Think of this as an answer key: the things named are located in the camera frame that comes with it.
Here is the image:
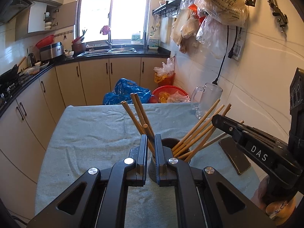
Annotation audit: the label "open wall cabinet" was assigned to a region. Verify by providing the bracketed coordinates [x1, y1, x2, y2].
[15, 0, 78, 41]

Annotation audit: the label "black power cable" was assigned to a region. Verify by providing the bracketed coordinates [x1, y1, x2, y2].
[211, 25, 239, 86]

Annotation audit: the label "stainless steel sink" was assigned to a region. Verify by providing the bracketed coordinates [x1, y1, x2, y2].
[77, 47, 137, 57]

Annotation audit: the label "bunch of wooden chopsticks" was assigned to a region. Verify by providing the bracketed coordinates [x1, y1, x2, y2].
[121, 93, 245, 164]

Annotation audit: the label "blue plastic bag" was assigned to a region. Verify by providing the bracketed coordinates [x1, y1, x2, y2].
[103, 78, 152, 105]

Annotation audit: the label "kitchen window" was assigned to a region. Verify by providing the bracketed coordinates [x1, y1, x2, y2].
[75, 0, 152, 44]

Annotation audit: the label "hanging clear plastic bags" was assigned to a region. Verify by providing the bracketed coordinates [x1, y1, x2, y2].
[170, 0, 228, 60]

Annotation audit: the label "silver rice cooker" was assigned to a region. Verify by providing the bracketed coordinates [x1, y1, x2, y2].
[39, 42, 64, 61]

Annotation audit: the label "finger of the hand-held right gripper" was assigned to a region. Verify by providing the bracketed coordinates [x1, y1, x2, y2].
[211, 113, 250, 146]

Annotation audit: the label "dark grey chopstick holder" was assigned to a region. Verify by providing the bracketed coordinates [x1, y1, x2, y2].
[147, 137, 191, 183]

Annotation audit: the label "black wok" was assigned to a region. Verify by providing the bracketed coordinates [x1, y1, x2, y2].
[0, 56, 26, 83]

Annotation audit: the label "hanging badge card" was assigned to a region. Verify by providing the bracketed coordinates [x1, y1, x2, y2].
[231, 27, 246, 61]

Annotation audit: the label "beige base cabinets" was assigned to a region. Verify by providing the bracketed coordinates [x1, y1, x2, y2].
[0, 57, 170, 200]

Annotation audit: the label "dark red utensil pot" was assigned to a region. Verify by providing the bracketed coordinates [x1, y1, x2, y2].
[72, 42, 86, 55]

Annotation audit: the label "kitchen utensils in pot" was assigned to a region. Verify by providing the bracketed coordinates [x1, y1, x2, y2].
[72, 29, 87, 44]

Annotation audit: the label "person's right hand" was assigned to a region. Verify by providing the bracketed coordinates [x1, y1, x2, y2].
[252, 176, 270, 211]

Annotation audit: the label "crumpled plastic bags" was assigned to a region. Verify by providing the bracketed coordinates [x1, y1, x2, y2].
[159, 91, 190, 103]

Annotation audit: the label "black kitchen countertop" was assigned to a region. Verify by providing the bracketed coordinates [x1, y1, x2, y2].
[0, 47, 171, 117]

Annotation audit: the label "steel kettle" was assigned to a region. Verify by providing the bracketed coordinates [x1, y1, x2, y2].
[27, 53, 37, 67]

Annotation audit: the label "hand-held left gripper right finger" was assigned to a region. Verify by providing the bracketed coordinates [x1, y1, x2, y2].
[154, 134, 277, 228]

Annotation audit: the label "gas stove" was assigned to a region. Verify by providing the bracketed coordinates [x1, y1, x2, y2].
[0, 81, 18, 107]

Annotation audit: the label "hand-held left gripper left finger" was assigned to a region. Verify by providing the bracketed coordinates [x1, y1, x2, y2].
[26, 134, 149, 228]

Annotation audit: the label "range hood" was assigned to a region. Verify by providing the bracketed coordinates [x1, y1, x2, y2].
[0, 0, 35, 24]

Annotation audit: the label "red colander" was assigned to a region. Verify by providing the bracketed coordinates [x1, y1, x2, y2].
[36, 35, 55, 48]

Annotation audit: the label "round red plastic basket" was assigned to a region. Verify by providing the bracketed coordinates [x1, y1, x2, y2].
[150, 85, 190, 104]

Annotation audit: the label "grey-blue towel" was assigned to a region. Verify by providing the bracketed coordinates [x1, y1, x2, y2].
[35, 103, 259, 228]

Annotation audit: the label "black smartphone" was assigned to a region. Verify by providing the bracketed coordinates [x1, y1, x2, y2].
[218, 136, 252, 175]

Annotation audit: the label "clear glass mug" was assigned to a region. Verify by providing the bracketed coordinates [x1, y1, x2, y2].
[190, 83, 223, 120]

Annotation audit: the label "green printed plastic bag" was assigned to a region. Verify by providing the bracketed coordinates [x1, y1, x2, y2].
[194, 0, 249, 28]

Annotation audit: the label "dish soap bottle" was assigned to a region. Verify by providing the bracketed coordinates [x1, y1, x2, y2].
[148, 32, 161, 50]

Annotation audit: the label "black wall shelf rack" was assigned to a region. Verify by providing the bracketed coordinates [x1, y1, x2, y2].
[152, 0, 190, 18]

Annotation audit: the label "orange waste basket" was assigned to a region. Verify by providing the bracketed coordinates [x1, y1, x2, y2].
[155, 72, 176, 88]

